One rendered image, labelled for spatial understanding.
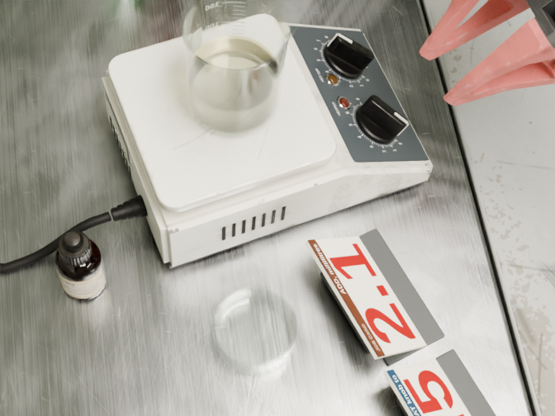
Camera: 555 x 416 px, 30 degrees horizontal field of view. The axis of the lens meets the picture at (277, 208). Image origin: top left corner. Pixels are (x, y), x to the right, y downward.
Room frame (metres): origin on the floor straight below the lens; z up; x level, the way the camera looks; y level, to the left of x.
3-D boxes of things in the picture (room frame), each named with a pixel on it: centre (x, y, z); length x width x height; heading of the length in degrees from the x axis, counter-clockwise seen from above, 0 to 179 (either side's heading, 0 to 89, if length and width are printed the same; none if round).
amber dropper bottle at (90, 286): (0.26, 0.12, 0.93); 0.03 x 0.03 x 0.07
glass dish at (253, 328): (0.23, 0.01, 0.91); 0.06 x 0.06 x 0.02
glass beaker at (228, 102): (0.36, 0.03, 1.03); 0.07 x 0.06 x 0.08; 108
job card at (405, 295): (0.27, -0.07, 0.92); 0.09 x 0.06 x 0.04; 35
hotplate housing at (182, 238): (0.37, 0.02, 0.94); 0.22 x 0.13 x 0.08; 118
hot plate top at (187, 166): (0.35, 0.04, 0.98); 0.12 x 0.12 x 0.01; 28
